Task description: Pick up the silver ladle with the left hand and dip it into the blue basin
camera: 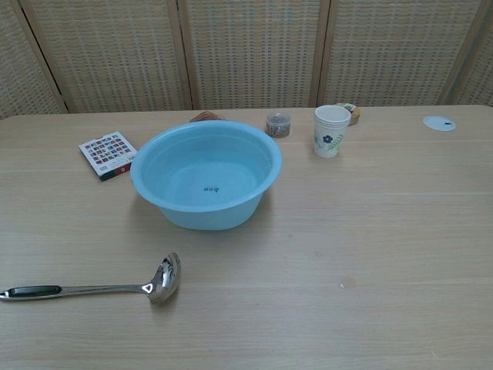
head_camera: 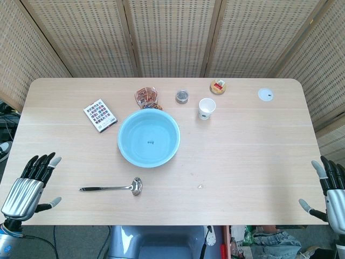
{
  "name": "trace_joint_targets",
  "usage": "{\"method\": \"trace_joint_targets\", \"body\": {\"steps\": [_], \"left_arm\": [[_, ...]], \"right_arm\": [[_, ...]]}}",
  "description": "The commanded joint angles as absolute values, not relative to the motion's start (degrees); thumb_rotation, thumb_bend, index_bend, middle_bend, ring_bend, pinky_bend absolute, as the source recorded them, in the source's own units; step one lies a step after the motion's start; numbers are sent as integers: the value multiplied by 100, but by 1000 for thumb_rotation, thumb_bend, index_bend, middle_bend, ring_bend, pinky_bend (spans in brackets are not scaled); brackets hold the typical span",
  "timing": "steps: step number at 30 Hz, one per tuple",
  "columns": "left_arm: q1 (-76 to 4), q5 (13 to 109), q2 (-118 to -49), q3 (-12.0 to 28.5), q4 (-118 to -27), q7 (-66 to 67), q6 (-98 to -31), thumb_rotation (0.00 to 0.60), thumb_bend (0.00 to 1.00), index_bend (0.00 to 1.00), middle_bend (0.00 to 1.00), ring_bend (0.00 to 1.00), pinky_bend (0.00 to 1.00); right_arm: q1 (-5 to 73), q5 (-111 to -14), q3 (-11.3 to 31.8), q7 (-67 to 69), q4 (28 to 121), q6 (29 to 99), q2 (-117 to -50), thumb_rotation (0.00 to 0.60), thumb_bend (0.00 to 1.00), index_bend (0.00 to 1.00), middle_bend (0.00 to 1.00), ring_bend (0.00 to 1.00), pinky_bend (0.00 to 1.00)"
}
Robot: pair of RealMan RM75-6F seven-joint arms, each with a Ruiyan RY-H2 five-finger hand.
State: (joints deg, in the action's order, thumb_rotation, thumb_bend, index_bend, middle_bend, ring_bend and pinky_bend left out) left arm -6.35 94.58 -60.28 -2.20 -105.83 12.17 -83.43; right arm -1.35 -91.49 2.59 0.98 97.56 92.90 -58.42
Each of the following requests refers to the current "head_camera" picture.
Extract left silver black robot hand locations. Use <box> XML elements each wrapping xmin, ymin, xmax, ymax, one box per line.
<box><xmin>0</xmin><ymin>152</ymin><xmax>63</xmax><ymax>222</ymax></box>

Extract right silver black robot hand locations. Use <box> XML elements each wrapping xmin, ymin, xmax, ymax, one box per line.
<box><xmin>298</xmin><ymin>155</ymin><xmax>345</xmax><ymax>233</ymax></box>

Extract metal ladle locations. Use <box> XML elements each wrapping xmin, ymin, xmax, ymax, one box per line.
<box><xmin>79</xmin><ymin>176</ymin><xmax>143</xmax><ymax>196</ymax></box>

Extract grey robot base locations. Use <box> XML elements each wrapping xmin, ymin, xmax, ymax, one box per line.
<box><xmin>107</xmin><ymin>225</ymin><xmax>208</xmax><ymax>259</ymax></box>

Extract black white sneaker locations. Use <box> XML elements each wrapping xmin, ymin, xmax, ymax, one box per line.
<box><xmin>0</xmin><ymin>141</ymin><xmax>13</xmax><ymax>162</ymax></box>

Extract blue denim jeans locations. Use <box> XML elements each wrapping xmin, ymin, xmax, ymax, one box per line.
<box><xmin>253</xmin><ymin>229</ymin><xmax>302</xmax><ymax>254</ymax></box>

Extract green plastic package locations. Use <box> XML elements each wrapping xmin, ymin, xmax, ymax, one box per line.
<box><xmin>244</xmin><ymin>226</ymin><xmax>256</xmax><ymax>245</ymax></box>

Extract colourful printed card box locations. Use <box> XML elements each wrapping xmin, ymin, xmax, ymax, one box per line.
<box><xmin>83</xmin><ymin>99</ymin><xmax>119</xmax><ymax>134</ymax></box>

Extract pink wooden board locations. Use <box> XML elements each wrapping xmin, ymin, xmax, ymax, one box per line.
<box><xmin>223</xmin><ymin>225</ymin><xmax>232</xmax><ymax>259</ymax></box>

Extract white round table grommet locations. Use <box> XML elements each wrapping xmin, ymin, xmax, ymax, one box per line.
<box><xmin>258</xmin><ymin>88</ymin><xmax>275</xmax><ymax>103</ymax></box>

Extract light blue plastic bowl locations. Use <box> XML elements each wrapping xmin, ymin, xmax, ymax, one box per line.
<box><xmin>116</xmin><ymin>110</ymin><xmax>181</xmax><ymax>168</ymax></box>

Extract clear plastic snack bag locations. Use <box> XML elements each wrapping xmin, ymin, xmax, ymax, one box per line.
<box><xmin>134</xmin><ymin>86</ymin><xmax>164</xmax><ymax>111</ymax></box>

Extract white paper cup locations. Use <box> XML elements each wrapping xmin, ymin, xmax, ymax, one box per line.
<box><xmin>198</xmin><ymin>98</ymin><xmax>217</xmax><ymax>120</ymax></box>

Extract round tin red label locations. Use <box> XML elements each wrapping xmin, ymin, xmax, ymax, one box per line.
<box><xmin>209</xmin><ymin>78</ymin><xmax>227</xmax><ymax>96</ymax></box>

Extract small clear jar dark contents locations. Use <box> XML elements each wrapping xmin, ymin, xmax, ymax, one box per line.
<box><xmin>175</xmin><ymin>90</ymin><xmax>190</xmax><ymax>104</ymax></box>

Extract woven bamboo folding screen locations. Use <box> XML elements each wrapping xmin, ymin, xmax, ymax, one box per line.
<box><xmin>0</xmin><ymin>0</ymin><xmax>345</xmax><ymax>162</ymax></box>

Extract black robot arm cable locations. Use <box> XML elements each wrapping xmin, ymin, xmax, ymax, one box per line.
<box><xmin>16</xmin><ymin>234</ymin><xmax>59</xmax><ymax>259</ymax></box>

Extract black floor cable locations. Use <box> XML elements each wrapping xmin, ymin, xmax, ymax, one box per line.
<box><xmin>99</xmin><ymin>225</ymin><xmax>112</xmax><ymax>259</ymax></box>

